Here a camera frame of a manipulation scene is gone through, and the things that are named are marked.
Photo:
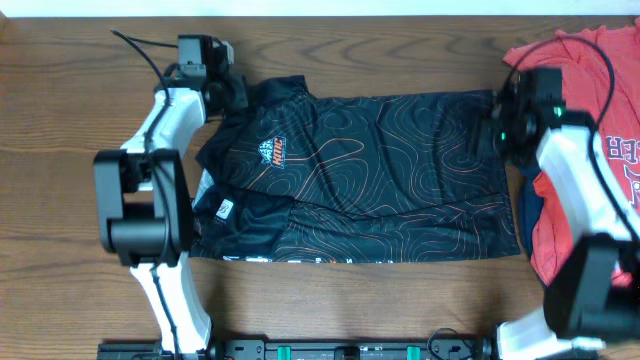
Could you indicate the navy blue garment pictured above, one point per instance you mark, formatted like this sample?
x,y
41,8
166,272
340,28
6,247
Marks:
x,y
529,207

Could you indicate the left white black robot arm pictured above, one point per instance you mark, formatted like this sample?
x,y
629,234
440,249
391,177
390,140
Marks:
x,y
145,212

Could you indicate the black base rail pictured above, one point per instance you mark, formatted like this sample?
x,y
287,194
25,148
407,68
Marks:
x,y
440,345

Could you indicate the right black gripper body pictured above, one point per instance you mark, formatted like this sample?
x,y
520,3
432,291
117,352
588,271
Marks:
x,y
515,151

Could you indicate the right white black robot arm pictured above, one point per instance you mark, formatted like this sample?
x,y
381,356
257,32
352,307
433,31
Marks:
x,y
582,308

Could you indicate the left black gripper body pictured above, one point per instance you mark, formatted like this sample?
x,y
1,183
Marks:
x,y
236,95

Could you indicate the black orange-patterned jersey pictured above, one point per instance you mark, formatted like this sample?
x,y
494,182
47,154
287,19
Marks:
x,y
385,179

